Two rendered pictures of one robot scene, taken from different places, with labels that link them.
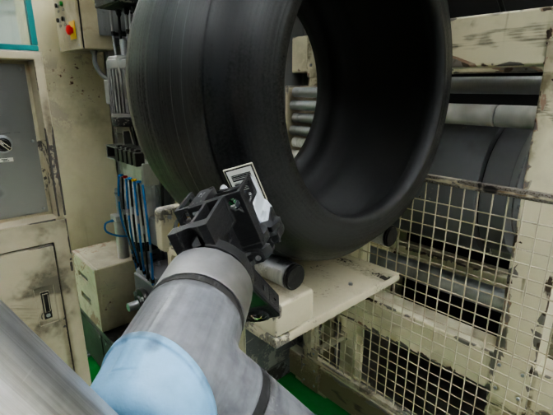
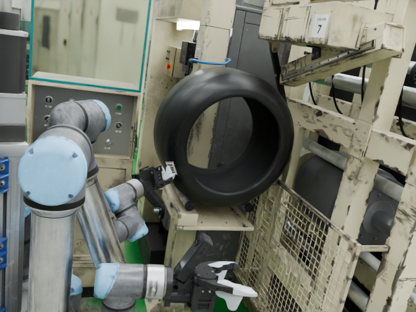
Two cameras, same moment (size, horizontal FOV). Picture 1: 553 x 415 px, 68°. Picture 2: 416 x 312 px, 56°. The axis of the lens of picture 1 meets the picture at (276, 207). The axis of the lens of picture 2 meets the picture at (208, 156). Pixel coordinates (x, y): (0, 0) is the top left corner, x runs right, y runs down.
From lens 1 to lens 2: 112 cm
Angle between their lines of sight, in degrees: 22
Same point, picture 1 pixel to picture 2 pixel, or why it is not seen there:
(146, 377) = (110, 193)
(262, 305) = (155, 201)
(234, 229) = (150, 178)
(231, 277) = (137, 186)
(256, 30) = (180, 124)
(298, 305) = (189, 217)
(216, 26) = (170, 121)
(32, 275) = (114, 179)
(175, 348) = (116, 191)
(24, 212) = (119, 153)
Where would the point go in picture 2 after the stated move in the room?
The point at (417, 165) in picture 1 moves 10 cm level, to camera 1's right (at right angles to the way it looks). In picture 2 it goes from (262, 179) to (283, 186)
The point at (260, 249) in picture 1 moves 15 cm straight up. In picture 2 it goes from (156, 186) to (161, 147)
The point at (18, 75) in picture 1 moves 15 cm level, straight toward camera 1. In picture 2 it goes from (131, 99) to (129, 104)
